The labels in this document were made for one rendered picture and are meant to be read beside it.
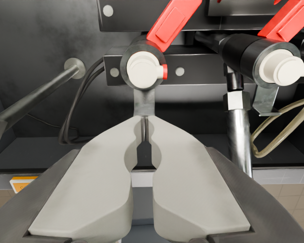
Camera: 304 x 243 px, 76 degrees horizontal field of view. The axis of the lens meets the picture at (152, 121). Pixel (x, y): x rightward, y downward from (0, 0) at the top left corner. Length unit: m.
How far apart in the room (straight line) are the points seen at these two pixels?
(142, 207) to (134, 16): 0.64
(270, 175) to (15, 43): 0.53
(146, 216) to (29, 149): 0.43
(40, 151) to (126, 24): 0.33
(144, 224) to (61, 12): 0.65
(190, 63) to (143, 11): 0.08
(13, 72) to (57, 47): 0.11
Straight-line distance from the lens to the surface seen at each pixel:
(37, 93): 0.28
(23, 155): 0.48
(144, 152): 0.41
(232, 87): 0.19
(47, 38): 0.43
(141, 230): 0.74
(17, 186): 0.44
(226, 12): 0.23
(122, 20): 0.24
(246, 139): 0.18
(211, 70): 0.25
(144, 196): 0.78
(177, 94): 0.42
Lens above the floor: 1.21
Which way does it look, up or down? 61 degrees down
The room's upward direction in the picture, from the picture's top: 178 degrees clockwise
